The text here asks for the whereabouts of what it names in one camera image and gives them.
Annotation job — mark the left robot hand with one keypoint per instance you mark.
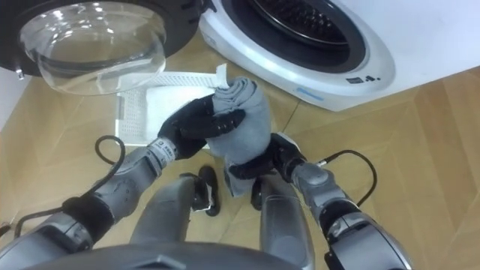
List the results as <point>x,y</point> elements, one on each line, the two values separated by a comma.
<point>189,125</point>

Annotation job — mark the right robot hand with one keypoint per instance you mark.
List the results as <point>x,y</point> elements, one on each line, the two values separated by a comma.
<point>283,153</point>

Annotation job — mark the grey cloth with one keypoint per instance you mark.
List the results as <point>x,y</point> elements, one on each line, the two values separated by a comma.
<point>243,127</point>

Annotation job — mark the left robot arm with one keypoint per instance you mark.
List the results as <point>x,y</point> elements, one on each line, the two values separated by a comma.
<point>90,210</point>

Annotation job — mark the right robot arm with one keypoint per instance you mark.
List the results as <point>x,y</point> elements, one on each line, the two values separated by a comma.
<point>345,217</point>

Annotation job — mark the white perforated laundry basket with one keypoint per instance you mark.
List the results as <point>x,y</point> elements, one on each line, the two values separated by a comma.
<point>138,108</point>

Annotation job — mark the robot legs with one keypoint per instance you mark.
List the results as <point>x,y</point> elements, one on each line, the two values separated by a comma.
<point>225,221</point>

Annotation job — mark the white washing machine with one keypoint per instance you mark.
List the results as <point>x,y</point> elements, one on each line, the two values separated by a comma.
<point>300,41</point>

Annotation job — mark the open washing machine door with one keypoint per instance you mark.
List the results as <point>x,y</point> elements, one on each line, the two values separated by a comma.
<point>90,41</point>

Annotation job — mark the robot body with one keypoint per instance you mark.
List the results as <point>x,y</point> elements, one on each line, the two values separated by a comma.
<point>157,257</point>

